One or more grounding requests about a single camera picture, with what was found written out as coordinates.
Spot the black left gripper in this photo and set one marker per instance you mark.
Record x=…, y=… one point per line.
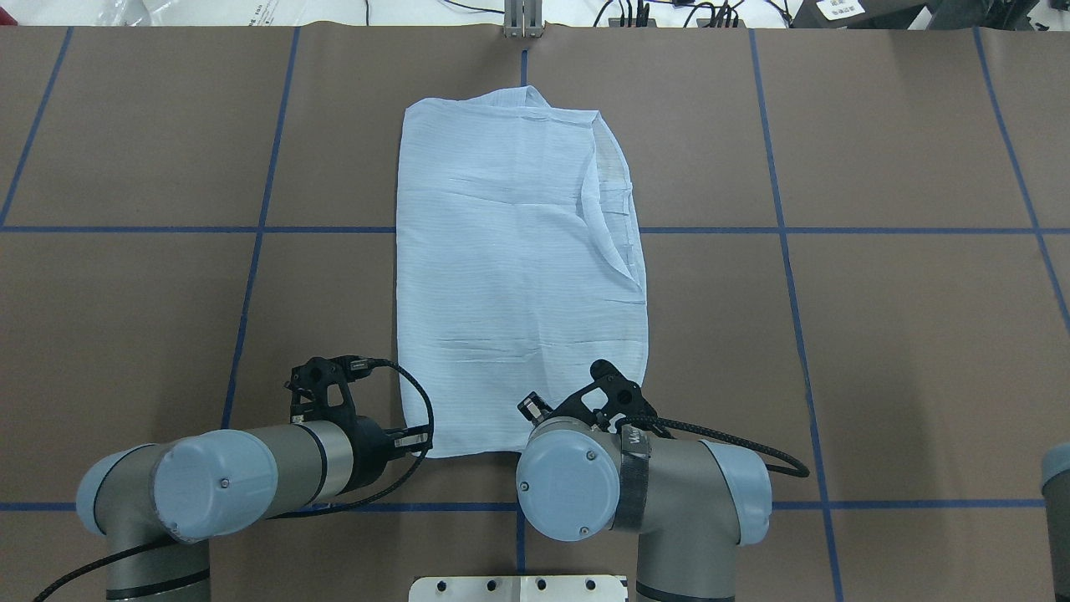
x=365, y=444

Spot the light blue button-up shirt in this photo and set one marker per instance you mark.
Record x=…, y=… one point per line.
x=519, y=262

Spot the aluminium frame post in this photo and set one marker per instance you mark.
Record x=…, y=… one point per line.
x=523, y=19

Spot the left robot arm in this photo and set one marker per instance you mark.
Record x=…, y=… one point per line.
x=159, y=505

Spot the clear plastic bag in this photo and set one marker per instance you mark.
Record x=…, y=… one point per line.
x=133, y=13

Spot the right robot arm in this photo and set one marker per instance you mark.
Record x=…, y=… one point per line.
x=604, y=460

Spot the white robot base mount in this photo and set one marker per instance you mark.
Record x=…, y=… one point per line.
x=568, y=587

